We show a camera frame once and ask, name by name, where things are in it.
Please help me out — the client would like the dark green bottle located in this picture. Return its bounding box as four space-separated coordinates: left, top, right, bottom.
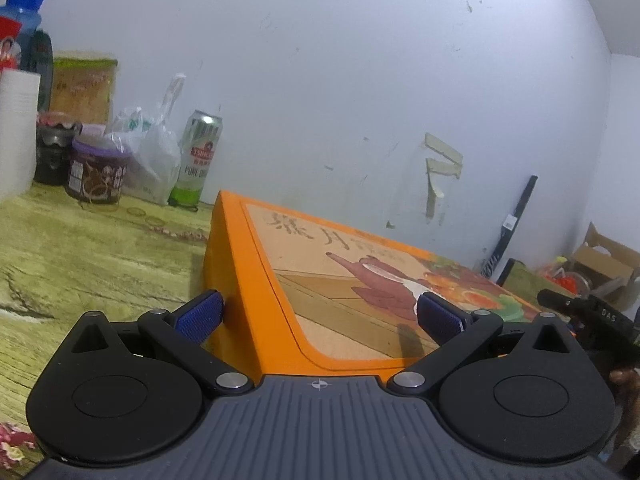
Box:
20 30 55 113

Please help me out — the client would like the brown snack bag green top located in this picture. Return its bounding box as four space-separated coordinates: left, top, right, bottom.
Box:
50 57 120 126

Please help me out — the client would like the blue-cap water bottle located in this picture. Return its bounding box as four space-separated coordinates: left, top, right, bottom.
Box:
0 0 55 73

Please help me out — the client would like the purple-lid jar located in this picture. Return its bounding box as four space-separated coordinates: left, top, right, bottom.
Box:
65 135 133 206

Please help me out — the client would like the black long bar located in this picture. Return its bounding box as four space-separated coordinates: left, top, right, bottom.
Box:
480 175 538 276

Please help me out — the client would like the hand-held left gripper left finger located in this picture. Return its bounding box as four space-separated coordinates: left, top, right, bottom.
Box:
67 289 256 396

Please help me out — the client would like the red plastic packaging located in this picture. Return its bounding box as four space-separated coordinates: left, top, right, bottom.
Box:
540 255 581 301

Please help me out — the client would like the orange printed box lid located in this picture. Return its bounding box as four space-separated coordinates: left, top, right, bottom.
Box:
202 190 571 381

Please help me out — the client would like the green and silver beer can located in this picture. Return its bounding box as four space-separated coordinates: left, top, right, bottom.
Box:
167 109 224 207

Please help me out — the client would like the brown cardboard box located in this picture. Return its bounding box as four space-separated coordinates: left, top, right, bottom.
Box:
570 222 640 311

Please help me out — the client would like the person's right hand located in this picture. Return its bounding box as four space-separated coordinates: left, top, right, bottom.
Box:
609 366 640 392

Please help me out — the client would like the dark glass jar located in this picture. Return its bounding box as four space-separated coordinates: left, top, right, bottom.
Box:
34 112 83 186

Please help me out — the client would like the beige tape strip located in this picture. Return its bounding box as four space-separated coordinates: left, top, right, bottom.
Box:
424 132 463 166
425 157 461 180
426 175 447 218

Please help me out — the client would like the clear plastic bag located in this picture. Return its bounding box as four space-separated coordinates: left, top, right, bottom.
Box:
107 74 182 206

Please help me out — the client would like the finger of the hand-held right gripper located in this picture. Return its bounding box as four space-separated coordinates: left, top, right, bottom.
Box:
536 287 594 318

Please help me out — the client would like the white paper roll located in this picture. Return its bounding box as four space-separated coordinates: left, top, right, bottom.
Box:
0 70 42 201

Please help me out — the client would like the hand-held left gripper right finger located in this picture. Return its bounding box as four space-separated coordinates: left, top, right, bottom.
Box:
387 291 576 397

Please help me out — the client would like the black-framed patterned board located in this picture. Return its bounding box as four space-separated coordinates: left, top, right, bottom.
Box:
495 257 551 293

